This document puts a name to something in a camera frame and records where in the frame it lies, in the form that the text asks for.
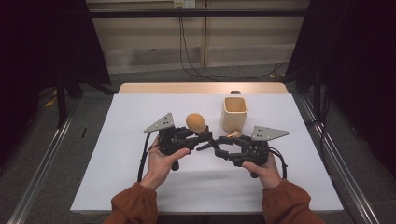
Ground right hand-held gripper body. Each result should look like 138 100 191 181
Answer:
237 125 290 179

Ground black horizontal bar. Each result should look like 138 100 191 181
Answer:
88 8 309 18

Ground beige square cup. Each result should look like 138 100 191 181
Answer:
220 96 249 133

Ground black floor cable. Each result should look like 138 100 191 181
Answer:
305 88 332 153

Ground hand-held gripper black cable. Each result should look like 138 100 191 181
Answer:
136 133 152 183
268 147 289 181

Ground left hand-held gripper black cable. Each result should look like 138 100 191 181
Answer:
136 133 152 183

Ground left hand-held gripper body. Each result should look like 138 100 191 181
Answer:
143 112 191 172

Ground white table mat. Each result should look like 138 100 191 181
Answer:
70 92 344 216

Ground long black wall cable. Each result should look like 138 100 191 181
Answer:
177 7 290 82

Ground black stand post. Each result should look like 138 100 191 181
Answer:
55 73 68 129

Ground metal floor rail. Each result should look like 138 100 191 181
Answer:
298 94 381 224
7 94 82 224

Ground white wall power outlet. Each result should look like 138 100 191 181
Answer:
173 0 196 9

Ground black curtain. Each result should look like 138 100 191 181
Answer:
0 0 112 169
284 0 396 180

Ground person's left hand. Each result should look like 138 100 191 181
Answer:
138 136 191 191

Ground person's right hand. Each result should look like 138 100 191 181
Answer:
242 152 283 190

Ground yellow vertical wall strip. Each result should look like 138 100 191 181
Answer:
201 0 209 68

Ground right hand-held gripper black cable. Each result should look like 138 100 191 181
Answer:
268 147 289 181

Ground yellow floor tape piece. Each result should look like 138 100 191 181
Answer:
44 96 59 108

